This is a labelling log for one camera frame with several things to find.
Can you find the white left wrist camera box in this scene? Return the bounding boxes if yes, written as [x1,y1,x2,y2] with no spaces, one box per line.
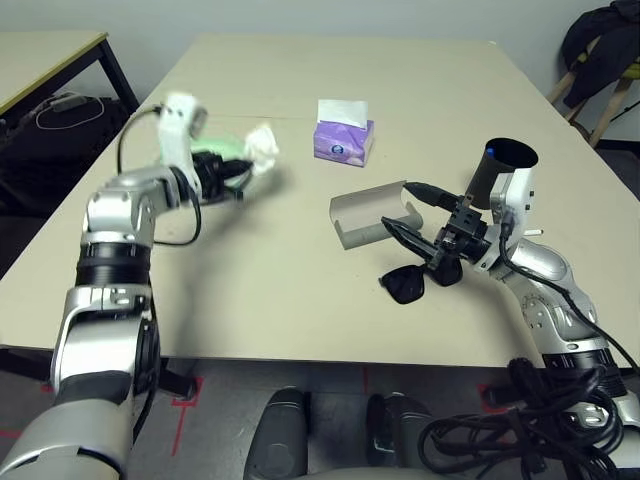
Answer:
[158,92,209,201]

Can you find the black sunglasses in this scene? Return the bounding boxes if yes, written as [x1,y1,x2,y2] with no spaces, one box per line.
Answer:
[378,257,464,305]

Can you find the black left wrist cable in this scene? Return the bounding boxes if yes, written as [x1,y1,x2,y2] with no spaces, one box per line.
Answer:
[117,104,204,248]

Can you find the black jacket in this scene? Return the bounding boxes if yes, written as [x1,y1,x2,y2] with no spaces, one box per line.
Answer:
[559,0,640,109]

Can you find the power adapter with white cable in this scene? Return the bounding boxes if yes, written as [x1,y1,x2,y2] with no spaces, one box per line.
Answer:
[33,92,106,131]

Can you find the wooden stool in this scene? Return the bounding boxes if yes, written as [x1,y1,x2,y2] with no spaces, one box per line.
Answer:
[547,64,637,149]

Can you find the light green plate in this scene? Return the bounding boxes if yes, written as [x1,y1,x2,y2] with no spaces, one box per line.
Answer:
[190,131,251,162]

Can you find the grey glasses case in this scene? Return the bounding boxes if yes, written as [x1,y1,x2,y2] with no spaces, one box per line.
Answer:
[329,180,425,250]

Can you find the black cable bundle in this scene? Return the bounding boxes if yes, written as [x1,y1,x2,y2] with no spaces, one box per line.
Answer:
[417,357,626,480]

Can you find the black bag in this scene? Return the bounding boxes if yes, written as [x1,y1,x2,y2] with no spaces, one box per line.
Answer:
[0,94,131,216]

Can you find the white tissue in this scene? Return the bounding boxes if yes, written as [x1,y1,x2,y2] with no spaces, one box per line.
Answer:
[243,124,280,177]

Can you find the grey left robot leg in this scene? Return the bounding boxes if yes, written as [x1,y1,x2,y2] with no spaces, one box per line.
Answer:
[247,387,311,480]

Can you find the grey right robot leg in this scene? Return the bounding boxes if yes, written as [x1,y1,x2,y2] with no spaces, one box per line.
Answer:
[367,392,441,471]

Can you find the beige side table, black legs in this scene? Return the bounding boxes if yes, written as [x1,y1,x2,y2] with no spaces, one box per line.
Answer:
[0,30,141,116]

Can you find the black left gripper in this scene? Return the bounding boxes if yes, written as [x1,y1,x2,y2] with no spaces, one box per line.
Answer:
[191,151,254,202]

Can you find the grey robot leg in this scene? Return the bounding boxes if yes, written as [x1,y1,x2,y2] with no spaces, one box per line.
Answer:
[247,387,311,480]
[367,392,441,471]

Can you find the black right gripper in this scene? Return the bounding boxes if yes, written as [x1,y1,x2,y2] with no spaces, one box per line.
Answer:
[380,181,494,272]

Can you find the purple tissue pack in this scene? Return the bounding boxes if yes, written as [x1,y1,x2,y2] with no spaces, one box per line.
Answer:
[313,98,376,169]

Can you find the black cup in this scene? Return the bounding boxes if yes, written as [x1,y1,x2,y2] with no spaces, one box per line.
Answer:
[467,137,540,211]

